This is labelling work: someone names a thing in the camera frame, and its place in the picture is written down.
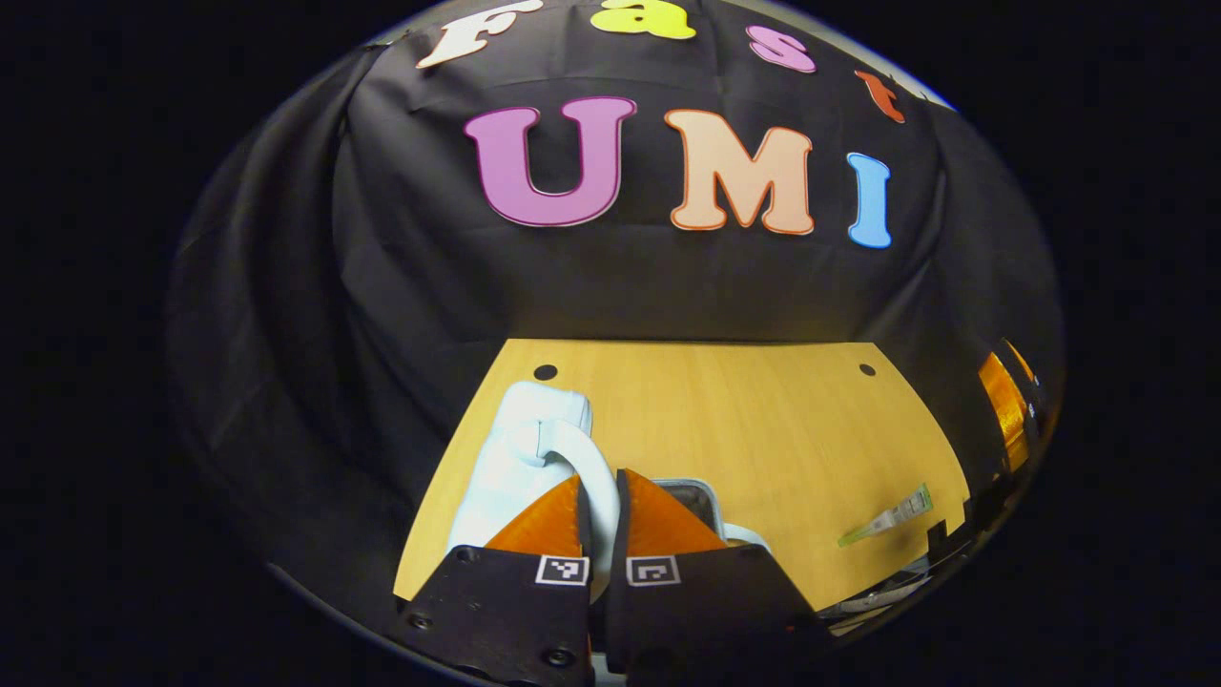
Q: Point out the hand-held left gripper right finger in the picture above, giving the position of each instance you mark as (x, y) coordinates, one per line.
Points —
(706, 611)

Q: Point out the light blue suitcase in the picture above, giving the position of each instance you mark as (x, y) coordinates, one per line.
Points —
(515, 458)

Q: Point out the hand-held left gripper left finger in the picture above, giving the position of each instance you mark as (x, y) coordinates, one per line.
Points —
(496, 620)

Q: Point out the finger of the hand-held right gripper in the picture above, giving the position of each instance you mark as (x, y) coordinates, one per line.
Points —
(1006, 410)

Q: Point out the large green white cream tube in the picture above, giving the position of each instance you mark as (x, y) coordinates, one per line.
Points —
(887, 520)

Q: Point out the black backdrop cloth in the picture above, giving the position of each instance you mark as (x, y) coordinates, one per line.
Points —
(382, 248)

